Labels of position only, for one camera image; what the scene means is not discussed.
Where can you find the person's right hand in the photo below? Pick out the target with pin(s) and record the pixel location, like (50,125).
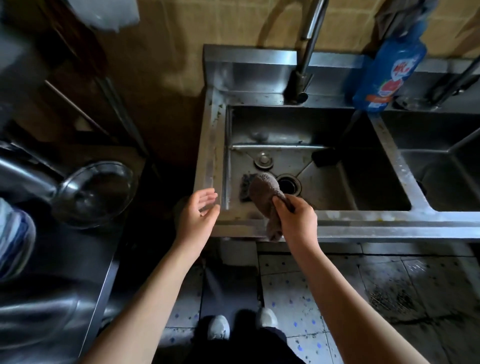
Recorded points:
(300,225)

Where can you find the person's left hand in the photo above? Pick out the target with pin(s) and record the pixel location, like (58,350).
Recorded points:
(197,221)

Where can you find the black steel wool scourer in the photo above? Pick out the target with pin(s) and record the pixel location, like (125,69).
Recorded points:
(245,187)

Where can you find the stainless steel double sink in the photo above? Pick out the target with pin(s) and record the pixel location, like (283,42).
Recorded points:
(356,187)

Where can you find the black rectangular sponge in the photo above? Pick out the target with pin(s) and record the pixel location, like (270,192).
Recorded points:
(326,157)

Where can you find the blue dish soap bottle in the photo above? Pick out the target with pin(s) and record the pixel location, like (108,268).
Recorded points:
(390,71)

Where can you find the person's right forearm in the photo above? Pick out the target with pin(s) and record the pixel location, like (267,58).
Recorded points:
(352,315)

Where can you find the person's left forearm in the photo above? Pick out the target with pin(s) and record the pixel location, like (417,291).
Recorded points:
(142,315)

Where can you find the person's right white shoe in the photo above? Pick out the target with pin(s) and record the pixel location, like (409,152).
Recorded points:
(267,318)

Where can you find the person's white shoe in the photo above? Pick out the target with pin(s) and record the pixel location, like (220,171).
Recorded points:
(218,328)
(267,318)

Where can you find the person's left white shoe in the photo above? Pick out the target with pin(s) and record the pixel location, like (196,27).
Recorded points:
(218,328)

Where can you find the person's dark trousers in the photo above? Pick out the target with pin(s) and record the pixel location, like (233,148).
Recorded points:
(243,348)

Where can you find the small shiny metal bowl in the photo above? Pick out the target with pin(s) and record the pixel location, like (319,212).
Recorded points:
(93,195)

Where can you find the metal floor drain grate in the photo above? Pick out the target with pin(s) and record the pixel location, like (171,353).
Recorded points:
(388,302)

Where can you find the stainless steel shelf rack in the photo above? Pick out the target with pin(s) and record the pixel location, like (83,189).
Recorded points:
(75,258)

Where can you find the curved steel faucet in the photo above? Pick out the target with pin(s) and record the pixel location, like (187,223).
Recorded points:
(300,82)

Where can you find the straight steel faucet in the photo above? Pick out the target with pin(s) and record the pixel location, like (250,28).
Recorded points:
(450,88)

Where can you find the grey hanging cloth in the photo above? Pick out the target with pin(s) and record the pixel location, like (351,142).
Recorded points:
(397,15)

